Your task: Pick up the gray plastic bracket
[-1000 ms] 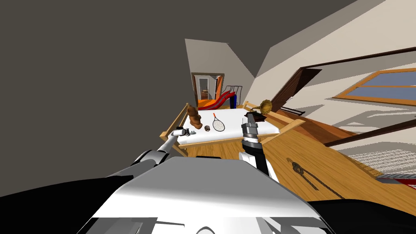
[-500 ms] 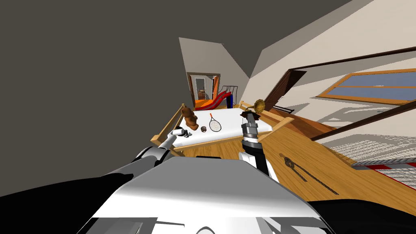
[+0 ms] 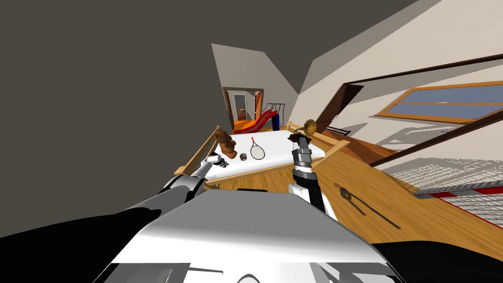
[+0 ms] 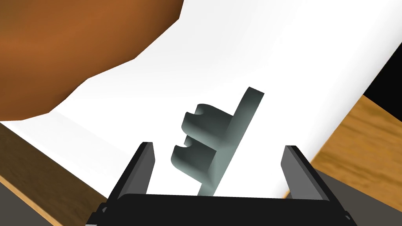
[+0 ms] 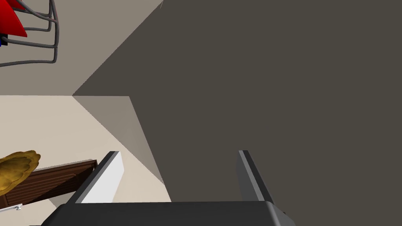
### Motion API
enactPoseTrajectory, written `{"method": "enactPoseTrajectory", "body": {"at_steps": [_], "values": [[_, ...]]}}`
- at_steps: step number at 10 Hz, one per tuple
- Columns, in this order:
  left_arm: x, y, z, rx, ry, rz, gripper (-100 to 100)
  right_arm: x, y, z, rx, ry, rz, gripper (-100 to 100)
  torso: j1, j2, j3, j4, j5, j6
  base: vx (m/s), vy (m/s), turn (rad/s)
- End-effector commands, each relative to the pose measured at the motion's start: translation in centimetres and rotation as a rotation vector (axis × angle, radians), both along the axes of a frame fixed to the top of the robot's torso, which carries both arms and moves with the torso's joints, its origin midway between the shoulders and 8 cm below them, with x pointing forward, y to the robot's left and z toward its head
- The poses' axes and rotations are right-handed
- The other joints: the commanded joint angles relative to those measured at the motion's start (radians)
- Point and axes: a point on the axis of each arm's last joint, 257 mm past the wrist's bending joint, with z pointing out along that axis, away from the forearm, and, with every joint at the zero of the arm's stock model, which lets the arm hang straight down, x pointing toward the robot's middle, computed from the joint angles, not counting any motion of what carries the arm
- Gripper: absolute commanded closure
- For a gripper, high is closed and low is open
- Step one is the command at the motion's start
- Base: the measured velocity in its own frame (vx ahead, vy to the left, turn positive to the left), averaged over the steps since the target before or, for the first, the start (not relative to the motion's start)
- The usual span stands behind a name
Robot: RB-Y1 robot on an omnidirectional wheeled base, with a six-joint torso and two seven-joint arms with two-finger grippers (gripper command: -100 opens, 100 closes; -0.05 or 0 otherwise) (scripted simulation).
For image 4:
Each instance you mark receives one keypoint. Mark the brown rounded object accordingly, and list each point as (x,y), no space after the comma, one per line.
(62,47)

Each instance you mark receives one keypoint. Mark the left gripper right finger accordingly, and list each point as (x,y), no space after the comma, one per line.
(301,175)

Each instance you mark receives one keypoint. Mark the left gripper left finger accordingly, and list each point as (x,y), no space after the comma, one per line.
(138,172)

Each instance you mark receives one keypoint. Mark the white door leaf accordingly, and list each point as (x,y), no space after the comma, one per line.
(220,62)

